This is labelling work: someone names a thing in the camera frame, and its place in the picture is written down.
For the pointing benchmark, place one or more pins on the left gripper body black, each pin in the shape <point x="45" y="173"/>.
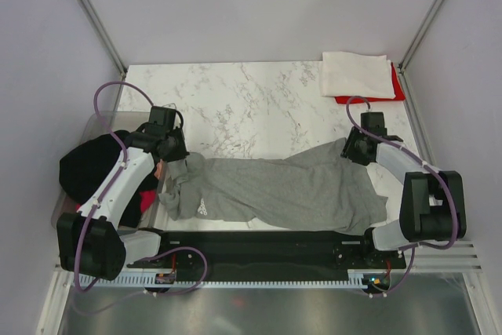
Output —
<point x="176" y="148"/>

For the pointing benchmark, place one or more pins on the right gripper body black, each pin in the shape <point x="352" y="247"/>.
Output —
<point x="352" y="147"/>

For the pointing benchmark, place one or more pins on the grey t shirt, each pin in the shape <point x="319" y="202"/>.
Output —
<point x="315" y="190"/>

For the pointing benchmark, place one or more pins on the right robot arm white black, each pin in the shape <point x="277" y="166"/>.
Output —
<point x="432" y="210"/>

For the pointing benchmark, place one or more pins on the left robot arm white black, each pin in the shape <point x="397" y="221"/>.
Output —
<point x="88" y="239"/>

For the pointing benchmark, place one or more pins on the peach t shirt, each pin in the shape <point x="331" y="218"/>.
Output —
<point x="158" y="170"/>

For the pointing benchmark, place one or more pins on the magenta t shirt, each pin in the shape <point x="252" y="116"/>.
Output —
<point x="140" y="202"/>

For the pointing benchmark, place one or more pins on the red folded t shirt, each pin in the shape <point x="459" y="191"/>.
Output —
<point x="398" y="94"/>

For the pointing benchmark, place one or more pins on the white folded t shirt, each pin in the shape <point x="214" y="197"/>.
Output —
<point x="352" y="74"/>

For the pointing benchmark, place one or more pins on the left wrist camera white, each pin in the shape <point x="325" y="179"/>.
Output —
<point x="171" y="105"/>

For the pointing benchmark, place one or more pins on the white slotted cable duct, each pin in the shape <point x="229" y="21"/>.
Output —
<point x="153" y="280"/>

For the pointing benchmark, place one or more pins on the left aluminium frame post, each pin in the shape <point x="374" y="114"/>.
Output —
<point x="98" y="26"/>

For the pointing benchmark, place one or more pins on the aluminium frame post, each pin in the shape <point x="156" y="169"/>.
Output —
<point x="429" y="18"/>
<point x="98" y="26"/>

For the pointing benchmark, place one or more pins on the right aluminium frame post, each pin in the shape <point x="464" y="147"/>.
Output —
<point x="429" y="18"/>

